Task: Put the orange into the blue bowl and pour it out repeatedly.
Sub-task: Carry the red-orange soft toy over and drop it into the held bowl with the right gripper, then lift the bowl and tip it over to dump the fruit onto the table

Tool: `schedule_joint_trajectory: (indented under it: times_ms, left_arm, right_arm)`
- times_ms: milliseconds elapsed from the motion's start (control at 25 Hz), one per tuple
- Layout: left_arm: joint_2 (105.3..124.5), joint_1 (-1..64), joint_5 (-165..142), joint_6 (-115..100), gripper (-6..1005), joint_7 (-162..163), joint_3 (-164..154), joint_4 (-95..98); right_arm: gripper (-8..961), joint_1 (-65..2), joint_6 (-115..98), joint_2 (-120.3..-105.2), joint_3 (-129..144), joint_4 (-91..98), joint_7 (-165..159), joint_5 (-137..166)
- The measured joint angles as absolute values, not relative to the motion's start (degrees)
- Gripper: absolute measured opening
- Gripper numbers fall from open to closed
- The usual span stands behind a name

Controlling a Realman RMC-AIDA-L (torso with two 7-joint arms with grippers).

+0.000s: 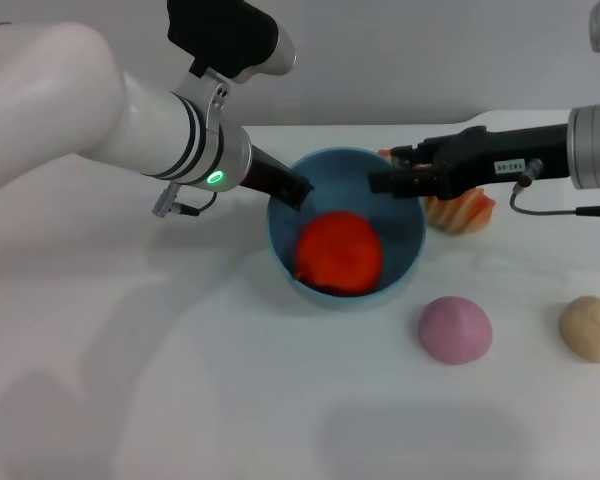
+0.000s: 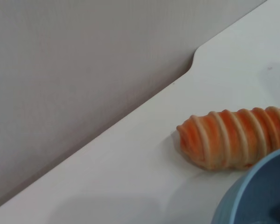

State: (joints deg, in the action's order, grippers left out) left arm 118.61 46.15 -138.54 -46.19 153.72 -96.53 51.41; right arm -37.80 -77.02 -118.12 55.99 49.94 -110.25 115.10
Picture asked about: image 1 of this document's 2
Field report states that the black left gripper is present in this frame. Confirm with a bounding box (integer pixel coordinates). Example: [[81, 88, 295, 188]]
[[238, 143, 315, 212]]

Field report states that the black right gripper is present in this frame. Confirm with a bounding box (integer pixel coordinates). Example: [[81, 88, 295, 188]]
[[368, 121, 572, 202]]

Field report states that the orange toy fruit with stem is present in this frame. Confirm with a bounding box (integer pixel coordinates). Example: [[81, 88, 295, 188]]
[[293, 211, 386, 297]]

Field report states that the blue bowl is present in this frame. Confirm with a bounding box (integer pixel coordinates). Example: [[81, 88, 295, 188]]
[[265, 145, 428, 309]]

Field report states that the orange striped bread loaf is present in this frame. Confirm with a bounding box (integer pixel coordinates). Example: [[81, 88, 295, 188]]
[[376, 146, 496, 237]]

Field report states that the pink round bun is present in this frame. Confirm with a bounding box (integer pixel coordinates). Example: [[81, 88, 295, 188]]
[[418, 295, 493, 366]]

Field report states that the beige round bun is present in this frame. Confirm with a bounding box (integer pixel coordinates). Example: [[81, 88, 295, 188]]
[[558, 295, 600, 363]]

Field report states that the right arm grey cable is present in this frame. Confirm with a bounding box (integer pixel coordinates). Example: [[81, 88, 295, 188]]
[[508, 158, 600, 219]]

